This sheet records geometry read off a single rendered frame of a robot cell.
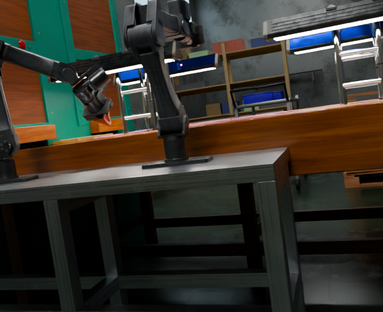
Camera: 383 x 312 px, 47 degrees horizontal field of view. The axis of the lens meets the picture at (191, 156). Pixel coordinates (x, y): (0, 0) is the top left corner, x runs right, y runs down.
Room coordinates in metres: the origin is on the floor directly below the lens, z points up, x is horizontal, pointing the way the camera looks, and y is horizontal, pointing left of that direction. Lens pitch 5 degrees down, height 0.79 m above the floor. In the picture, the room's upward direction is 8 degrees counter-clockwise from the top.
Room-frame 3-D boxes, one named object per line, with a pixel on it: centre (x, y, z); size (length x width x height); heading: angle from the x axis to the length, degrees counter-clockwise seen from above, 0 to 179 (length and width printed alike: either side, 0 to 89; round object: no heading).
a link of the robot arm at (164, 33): (1.27, 0.04, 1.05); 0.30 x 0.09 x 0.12; 162
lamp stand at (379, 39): (1.62, -0.66, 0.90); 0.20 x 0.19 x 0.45; 69
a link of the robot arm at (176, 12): (1.43, -0.01, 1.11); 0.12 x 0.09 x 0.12; 162
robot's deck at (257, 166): (1.59, 0.25, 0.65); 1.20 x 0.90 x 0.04; 72
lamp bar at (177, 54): (1.90, 0.28, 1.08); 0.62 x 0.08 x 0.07; 69
